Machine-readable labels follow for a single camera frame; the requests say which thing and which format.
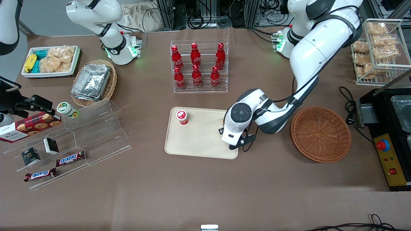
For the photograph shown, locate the clear acrylic stepped shelf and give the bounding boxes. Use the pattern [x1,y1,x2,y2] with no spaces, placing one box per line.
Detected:
[3,98,132,190]

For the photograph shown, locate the steel pan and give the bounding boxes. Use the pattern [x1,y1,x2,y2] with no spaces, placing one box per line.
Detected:
[390,95,411,133]

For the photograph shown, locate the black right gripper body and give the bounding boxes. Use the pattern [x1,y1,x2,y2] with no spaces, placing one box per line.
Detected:
[13,95,54,118]

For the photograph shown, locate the white wire rack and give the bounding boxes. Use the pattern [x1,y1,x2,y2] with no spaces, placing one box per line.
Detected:
[350,19,411,86]

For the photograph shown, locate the red tartan cookie box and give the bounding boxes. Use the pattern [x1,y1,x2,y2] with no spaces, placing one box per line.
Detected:
[0,112,62,143]

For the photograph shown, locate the coiled black cable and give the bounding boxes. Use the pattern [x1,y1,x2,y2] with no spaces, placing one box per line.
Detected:
[187,13,205,30]

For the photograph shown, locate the white rectangular snack tray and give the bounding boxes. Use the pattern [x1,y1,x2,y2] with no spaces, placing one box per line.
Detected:
[21,45,81,79]

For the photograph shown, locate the black heating machine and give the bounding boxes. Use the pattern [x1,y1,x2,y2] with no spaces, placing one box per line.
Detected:
[356,69,411,192]

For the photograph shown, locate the snickers chocolate bar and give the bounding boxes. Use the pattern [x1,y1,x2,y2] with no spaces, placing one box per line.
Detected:
[24,168,57,182]
[56,150,86,167]

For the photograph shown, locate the black floor cable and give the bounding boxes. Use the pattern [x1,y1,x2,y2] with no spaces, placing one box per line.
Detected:
[303,214,411,231]

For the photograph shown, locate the aluminium frame post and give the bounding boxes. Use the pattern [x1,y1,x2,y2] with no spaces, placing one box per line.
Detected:
[246,0,261,28]
[156,0,176,30]

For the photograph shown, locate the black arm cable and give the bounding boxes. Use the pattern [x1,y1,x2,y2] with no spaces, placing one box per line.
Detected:
[241,14,365,152]

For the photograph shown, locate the round brown wicker basket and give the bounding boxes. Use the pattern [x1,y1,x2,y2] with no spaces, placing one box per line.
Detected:
[291,106,352,163]

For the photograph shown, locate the yellow control panel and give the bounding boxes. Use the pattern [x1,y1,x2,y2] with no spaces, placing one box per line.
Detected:
[373,133,408,187]

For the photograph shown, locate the beige cloth bag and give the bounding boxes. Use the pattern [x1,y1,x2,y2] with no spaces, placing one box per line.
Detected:
[120,3,164,32]

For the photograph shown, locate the beige plastic tray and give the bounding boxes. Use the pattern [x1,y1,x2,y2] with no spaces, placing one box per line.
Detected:
[164,107,240,160]

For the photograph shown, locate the clear bag of rice crackers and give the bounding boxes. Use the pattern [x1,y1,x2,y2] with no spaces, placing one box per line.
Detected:
[39,46,76,73]

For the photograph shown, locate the oval wicker basket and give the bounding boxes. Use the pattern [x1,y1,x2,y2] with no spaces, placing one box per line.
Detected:
[71,59,118,108]

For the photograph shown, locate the clear acrylic bottle rack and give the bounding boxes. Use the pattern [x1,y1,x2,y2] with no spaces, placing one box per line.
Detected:
[171,40,229,94]

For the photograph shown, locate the red lidded yogurt cup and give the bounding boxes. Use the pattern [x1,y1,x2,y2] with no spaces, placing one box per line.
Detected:
[176,110,189,126]

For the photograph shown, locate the black power cable with plug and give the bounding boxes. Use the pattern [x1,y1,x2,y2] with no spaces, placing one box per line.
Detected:
[339,86,375,143]

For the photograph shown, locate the small black box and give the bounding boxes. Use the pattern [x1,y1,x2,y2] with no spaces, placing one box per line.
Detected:
[21,147,41,167]
[43,138,60,155]

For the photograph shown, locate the stacked foil containers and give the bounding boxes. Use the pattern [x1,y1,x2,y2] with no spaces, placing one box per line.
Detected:
[71,64,112,102]

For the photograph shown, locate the green lidded cup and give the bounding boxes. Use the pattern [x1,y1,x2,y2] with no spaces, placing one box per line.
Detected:
[57,102,80,119]

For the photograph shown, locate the yellow snack packet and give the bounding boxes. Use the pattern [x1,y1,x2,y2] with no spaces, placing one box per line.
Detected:
[24,54,38,73]

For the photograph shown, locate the red cola bottle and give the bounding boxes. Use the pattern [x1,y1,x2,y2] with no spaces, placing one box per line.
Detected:
[173,66,187,90]
[171,45,184,71]
[210,66,221,89]
[190,42,202,67]
[192,64,204,89]
[215,43,226,71]

